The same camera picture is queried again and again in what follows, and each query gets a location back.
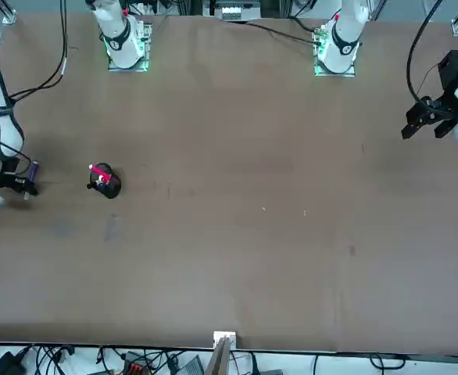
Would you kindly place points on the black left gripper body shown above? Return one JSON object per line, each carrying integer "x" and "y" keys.
{"x": 449, "y": 70}

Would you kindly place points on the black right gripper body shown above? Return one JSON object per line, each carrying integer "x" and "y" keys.
{"x": 14, "y": 183}

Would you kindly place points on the purple marker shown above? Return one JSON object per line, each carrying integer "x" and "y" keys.
{"x": 34, "y": 168}

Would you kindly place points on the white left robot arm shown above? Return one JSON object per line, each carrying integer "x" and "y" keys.
{"x": 342, "y": 39}

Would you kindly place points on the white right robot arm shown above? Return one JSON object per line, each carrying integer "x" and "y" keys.
{"x": 119, "y": 39}

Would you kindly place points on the blue marker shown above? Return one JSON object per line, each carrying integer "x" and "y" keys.
{"x": 101, "y": 186}

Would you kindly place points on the pink marker with white cap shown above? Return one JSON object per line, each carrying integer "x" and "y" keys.
{"x": 101, "y": 172}

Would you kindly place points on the black round pen holder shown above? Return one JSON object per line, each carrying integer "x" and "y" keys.
{"x": 111, "y": 189}

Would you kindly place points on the black power adapter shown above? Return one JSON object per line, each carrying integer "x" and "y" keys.
{"x": 4, "y": 363}

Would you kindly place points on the white electrical box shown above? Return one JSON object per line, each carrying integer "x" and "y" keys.
{"x": 230, "y": 12}

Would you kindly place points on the power strip with red switches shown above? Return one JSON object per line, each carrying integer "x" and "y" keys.
{"x": 135, "y": 365}

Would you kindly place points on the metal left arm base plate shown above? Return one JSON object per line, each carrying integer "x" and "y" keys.
{"x": 319, "y": 70}

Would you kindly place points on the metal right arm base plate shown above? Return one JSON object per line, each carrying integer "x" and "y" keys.
{"x": 146, "y": 35}

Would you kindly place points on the white table edge bracket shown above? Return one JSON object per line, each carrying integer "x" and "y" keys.
{"x": 225, "y": 336}

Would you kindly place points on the aluminium camera post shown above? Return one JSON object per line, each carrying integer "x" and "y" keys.
{"x": 219, "y": 359}

